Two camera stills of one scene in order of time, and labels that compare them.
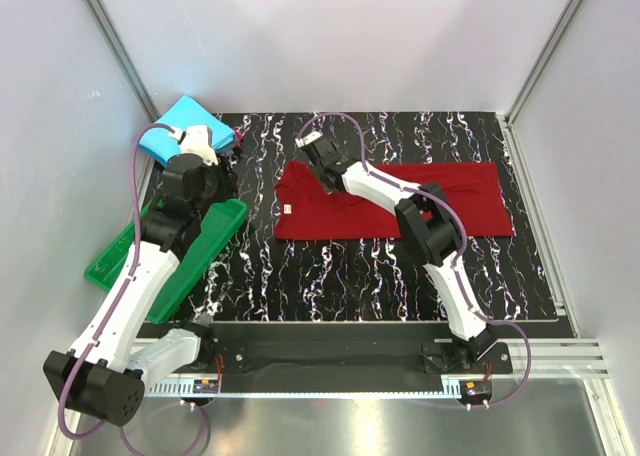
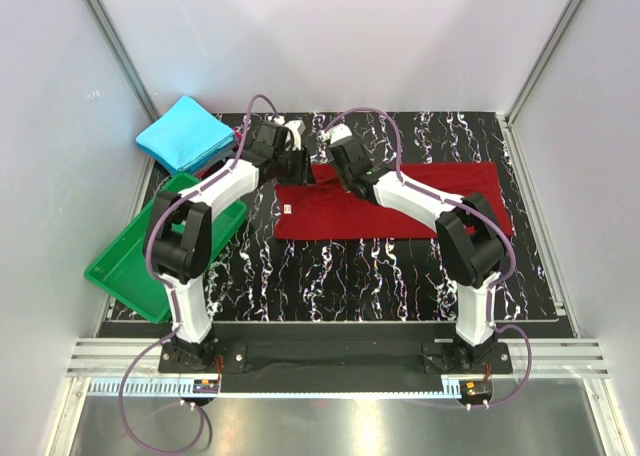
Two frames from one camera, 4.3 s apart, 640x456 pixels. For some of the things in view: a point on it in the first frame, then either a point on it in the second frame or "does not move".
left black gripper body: (219, 182) -> (292, 166)
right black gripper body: (330, 191) -> (347, 180)
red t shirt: (481, 197) does not move
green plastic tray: (219, 219) does not move
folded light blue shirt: (162, 142) does not move
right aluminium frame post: (515, 151) does not move
